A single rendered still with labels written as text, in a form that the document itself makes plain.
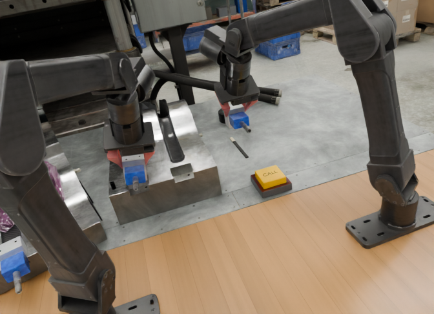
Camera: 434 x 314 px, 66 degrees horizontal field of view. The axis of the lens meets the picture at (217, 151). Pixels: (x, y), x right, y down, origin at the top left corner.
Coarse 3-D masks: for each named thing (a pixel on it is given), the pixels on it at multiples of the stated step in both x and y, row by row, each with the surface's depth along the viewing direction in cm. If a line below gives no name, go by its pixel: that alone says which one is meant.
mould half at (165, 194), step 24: (144, 120) 102; (192, 120) 102; (192, 144) 93; (120, 168) 87; (168, 168) 83; (216, 168) 81; (120, 192) 77; (144, 192) 79; (168, 192) 81; (192, 192) 83; (216, 192) 85; (120, 216) 80; (144, 216) 82
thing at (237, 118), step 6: (234, 108) 91; (240, 108) 91; (228, 114) 91; (234, 114) 90; (240, 114) 90; (246, 114) 89; (228, 120) 91; (234, 120) 87; (240, 120) 88; (246, 120) 88; (228, 126) 93; (234, 126) 88; (240, 126) 89; (246, 126) 85
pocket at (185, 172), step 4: (184, 164) 84; (188, 164) 84; (172, 168) 83; (176, 168) 84; (180, 168) 84; (184, 168) 84; (188, 168) 84; (192, 168) 82; (172, 172) 84; (176, 172) 84; (180, 172) 84; (184, 172) 85; (188, 172) 85; (192, 172) 85; (176, 176) 84; (180, 176) 84; (184, 176) 84; (188, 176) 84; (192, 176) 81; (176, 180) 83; (180, 180) 80
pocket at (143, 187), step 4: (148, 176) 82; (148, 180) 83; (140, 184) 83; (144, 184) 83; (148, 184) 83; (128, 188) 81; (132, 188) 83; (140, 188) 82; (144, 188) 82; (148, 188) 82; (132, 192) 81; (136, 192) 81; (140, 192) 79
